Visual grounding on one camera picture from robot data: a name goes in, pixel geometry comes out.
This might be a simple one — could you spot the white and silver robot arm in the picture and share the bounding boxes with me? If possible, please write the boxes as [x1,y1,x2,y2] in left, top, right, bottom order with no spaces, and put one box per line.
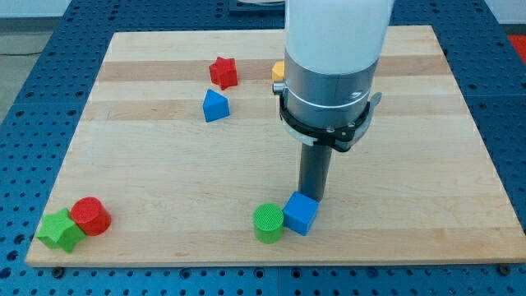
[274,0,394,152]

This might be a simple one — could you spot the blue triangle block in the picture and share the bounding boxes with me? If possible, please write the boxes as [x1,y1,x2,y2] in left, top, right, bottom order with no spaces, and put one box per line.
[202,90,230,123]

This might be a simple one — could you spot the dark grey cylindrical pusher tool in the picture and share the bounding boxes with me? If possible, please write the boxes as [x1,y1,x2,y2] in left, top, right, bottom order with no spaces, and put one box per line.
[298,144,332,201]

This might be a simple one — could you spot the green cylinder block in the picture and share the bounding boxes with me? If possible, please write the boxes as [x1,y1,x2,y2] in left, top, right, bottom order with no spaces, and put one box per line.
[252,203,284,244]

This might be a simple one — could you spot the blue cube block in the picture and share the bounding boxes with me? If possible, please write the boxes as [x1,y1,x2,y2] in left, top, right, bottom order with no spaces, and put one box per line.
[283,192,319,236]

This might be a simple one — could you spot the yellow block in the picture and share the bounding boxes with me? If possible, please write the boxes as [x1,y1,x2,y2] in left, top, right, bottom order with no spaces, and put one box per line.
[271,60,285,82]

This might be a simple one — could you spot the light wooden board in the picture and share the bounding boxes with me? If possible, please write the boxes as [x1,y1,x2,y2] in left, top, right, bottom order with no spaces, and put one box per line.
[25,25,525,267]

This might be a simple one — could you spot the red star block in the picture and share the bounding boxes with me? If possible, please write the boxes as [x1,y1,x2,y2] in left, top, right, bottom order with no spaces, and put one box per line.
[209,57,238,90]

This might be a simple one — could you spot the red cylinder block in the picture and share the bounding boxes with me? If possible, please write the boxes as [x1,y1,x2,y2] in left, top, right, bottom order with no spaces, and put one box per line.
[71,197,112,236]

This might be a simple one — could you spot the green star block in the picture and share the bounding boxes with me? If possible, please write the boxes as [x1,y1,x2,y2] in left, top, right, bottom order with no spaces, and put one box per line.
[36,208,86,253]

